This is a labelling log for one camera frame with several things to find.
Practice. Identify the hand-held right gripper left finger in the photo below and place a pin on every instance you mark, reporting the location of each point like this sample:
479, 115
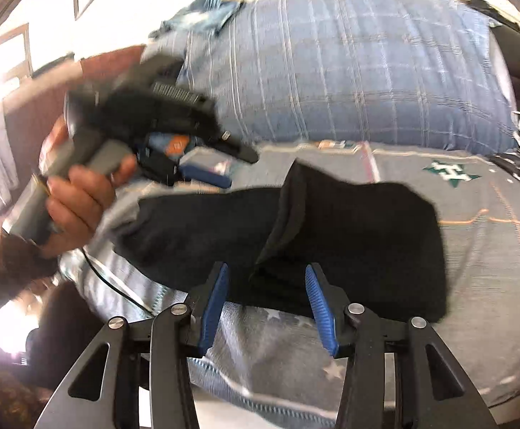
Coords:
215, 304

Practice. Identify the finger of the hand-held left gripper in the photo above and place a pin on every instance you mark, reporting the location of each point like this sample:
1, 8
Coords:
206, 179
237, 152

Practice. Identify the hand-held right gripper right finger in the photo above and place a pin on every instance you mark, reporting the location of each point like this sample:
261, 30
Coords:
320, 308

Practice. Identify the black pants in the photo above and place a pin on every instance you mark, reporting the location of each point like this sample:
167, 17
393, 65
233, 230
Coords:
354, 232

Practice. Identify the person's left forearm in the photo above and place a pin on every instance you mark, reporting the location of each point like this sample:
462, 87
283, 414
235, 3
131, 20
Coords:
0, 272

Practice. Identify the person's left hand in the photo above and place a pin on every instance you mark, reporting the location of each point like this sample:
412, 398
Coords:
81, 205

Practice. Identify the blue jeans with orange patch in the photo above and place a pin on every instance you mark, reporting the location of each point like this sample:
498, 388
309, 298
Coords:
173, 144

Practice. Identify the faded blue jeans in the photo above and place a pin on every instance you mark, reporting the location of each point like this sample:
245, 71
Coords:
197, 18

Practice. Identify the grey printed bed sheet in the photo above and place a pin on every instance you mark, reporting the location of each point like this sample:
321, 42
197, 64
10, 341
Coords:
488, 254

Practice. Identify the black white patterned cloth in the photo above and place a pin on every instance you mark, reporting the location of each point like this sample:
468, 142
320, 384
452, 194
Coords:
510, 165

